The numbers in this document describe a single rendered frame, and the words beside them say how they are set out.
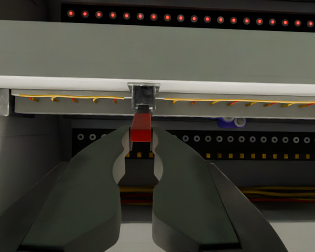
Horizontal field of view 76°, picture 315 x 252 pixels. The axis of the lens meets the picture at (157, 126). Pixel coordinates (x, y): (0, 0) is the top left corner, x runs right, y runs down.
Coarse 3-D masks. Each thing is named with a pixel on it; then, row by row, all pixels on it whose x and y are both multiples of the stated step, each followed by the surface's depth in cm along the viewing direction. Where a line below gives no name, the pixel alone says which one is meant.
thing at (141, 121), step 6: (138, 108) 17; (144, 108) 17; (138, 114) 15; (144, 114) 15; (138, 120) 13; (144, 120) 13; (150, 120) 14; (132, 126) 12; (138, 126) 12; (144, 126) 12; (150, 126) 12; (132, 132) 12; (138, 132) 12; (144, 132) 12; (150, 132) 12; (132, 138) 12; (138, 138) 12; (144, 138) 12; (150, 138) 12
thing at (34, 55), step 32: (0, 32) 16; (32, 32) 16; (64, 32) 16; (96, 32) 16; (128, 32) 16; (160, 32) 16; (192, 32) 17; (224, 32) 17; (256, 32) 17; (288, 32) 17; (0, 64) 16; (32, 64) 16; (64, 64) 16; (96, 64) 16; (128, 64) 16; (160, 64) 16; (192, 64) 17; (224, 64) 17; (256, 64) 17; (288, 64) 17; (0, 96) 21; (0, 128) 22; (32, 128) 28; (192, 128) 36; (224, 128) 36; (256, 128) 36; (288, 128) 37
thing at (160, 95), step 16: (128, 96) 21; (160, 96) 21; (176, 96) 21; (192, 96) 22; (208, 96) 22; (224, 96) 22; (240, 96) 22; (256, 96) 22; (272, 96) 22; (288, 96) 22; (304, 96) 22
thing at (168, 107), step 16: (16, 96) 21; (32, 96) 20; (48, 96) 20; (64, 96) 20; (80, 96) 20; (96, 96) 20; (112, 96) 20; (32, 112) 21; (48, 112) 21; (64, 112) 21; (80, 112) 22; (96, 112) 22; (112, 112) 22; (128, 112) 22; (160, 112) 22; (176, 112) 22; (192, 112) 22; (208, 112) 22; (224, 112) 22; (240, 112) 22; (256, 112) 22; (272, 112) 23; (288, 112) 23; (304, 112) 23
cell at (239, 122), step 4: (220, 120) 31; (236, 120) 26; (240, 120) 26; (244, 120) 26; (220, 124) 31; (224, 124) 29; (228, 124) 28; (232, 124) 27; (236, 124) 26; (240, 124) 26; (244, 124) 26
